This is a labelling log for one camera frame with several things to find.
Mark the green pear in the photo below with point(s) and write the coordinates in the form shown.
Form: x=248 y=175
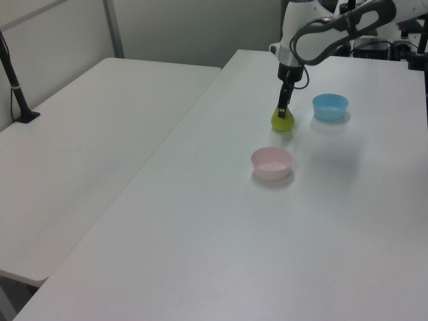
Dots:
x=282 y=124

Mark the grey partition post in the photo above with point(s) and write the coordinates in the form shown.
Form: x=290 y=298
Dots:
x=113 y=30

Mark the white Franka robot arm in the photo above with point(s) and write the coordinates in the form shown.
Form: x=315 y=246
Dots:
x=294 y=30

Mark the blue plastic bowl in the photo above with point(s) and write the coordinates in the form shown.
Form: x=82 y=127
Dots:
x=329 y=108

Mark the black electronics box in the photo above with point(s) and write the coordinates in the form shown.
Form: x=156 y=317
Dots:
x=372 y=50

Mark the black camera pole with clamp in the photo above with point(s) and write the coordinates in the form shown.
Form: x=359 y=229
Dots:
x=18 y=97

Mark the pink plastic bowl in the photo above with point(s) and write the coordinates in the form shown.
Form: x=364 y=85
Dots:
x=271 y=167

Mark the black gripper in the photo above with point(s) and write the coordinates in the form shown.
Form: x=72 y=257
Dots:
x=290 y=75

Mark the black clamp stand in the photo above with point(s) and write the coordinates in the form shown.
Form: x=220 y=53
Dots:
x=418 y=57

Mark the small black device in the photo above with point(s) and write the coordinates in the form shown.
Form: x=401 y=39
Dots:
x=401 y=50

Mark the white side table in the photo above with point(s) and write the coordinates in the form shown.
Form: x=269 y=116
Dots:
x=83 y=150

